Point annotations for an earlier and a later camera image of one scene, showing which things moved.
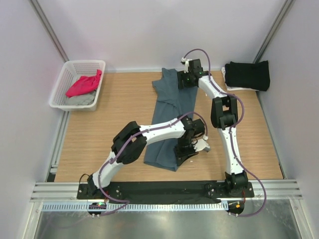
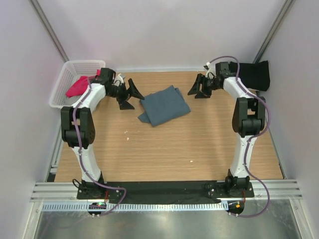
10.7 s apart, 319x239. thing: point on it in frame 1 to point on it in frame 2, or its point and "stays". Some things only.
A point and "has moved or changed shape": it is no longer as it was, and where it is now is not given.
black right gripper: (180, 76) to (203, 94)
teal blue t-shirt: (169, 102) has moved or changed shape
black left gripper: (181, 157) to (132, 91)
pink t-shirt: (84, 84) stays
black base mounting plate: (167, 190) stays
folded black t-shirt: (248, 76) stays
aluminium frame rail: (68, 191) stays
